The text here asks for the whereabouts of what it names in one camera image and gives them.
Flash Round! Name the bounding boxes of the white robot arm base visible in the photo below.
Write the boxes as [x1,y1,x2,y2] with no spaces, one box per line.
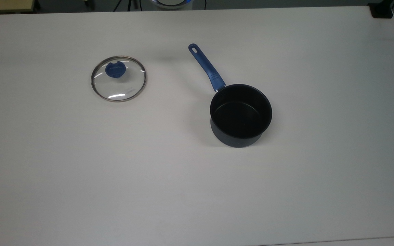
[150,0,193,10]

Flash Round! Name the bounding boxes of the glass lid with blue knob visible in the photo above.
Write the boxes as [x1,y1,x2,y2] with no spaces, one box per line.
[91,56,147,102]

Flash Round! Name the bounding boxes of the black tripod legs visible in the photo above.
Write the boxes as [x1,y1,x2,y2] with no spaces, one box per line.
[113,0,142,12]

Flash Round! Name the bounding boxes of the black clamp block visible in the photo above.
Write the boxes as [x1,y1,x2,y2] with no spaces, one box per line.
[369,3,394,19]

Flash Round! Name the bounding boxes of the yellowish wooden table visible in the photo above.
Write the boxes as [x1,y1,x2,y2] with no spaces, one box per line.
[0,0,36,13]

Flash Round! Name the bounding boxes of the dark saucepan with blue handle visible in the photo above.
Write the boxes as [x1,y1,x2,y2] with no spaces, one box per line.
[188,43,273,148]

